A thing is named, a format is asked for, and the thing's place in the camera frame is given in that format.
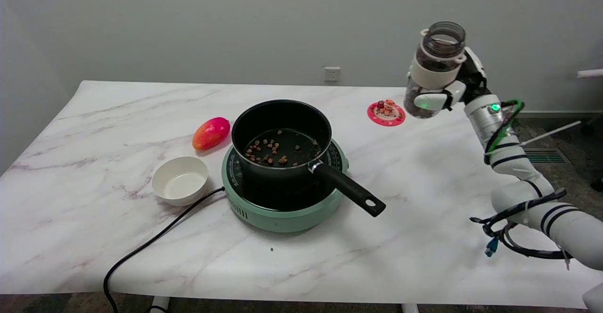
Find clear bottle with beige sleeve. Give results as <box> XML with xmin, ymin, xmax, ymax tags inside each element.
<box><xmin>404</xmin><ymin>21</ymin><xmax>467</xmax><ymax>119</ymax></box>

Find red round coaster with figurines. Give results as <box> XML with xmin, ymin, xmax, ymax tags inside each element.
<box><xmin>367</xmin><ymin>99</ymin><xmax>406</xmax><ymax>127</ymax></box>

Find black soup pot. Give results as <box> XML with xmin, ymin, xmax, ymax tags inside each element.
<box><xmin>231</xmin><ymin>99</ymin><xmax>387</xmax><ymax>218</ymax></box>

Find black power cord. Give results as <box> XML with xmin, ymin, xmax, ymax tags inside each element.
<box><xmin>103</xmin><ymin>187</ymin><xmax>226</xmax><ymax>313</ymax></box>

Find green cable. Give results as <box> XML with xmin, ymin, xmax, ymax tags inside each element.
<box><xmin>485</xmin><ymin>99</ymin><xmax>525</xmax><ymax>153</ymax></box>

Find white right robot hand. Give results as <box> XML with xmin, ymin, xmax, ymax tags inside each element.
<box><xmin>408</xmin><ymin>47</ymin><xmax>490</xmax><ymax>112</ymax></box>

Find white ceramic bowl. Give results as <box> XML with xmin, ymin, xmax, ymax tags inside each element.
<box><xmin>151</xmin><ymin>156</ymin><xmax>209</xmax><ymax>207</ymax></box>

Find brown food pieces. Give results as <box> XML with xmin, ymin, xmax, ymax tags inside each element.
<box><xmin>244</xmin><ymin>130</ymin><xmax>321</xmax><ymax>165</ymax></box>

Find green induction cooker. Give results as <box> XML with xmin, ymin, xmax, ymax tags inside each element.
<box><xmin>221</xmin><ymin>138</ymin><xmax>350</xmax><ymax>233</ymax></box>

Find red yellow mango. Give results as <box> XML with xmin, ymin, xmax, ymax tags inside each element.
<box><xmin>192</xmin><ymin>117</ymin><xmax>231</xmax><ymax>151</ymax></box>

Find black cable loop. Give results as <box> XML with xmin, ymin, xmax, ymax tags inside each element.
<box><xmin>470</xmin><ymin>188</ymin><xmax>574</xmax><ymax>260</ymax></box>

